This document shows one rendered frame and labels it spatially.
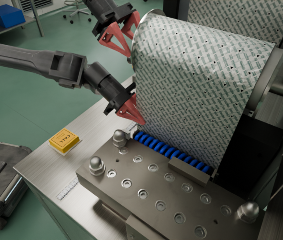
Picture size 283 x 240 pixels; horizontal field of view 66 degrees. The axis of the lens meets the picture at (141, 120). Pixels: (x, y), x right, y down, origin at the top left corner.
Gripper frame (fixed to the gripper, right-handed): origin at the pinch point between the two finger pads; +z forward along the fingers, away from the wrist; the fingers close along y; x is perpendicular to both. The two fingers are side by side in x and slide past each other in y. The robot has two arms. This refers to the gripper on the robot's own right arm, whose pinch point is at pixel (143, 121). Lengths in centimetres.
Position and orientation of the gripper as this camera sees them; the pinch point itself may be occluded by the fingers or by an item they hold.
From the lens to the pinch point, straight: 58.3
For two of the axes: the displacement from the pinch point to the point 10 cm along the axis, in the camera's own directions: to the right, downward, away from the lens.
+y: -5.7, 5.8, -5.8
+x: 4.1, -4.1, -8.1
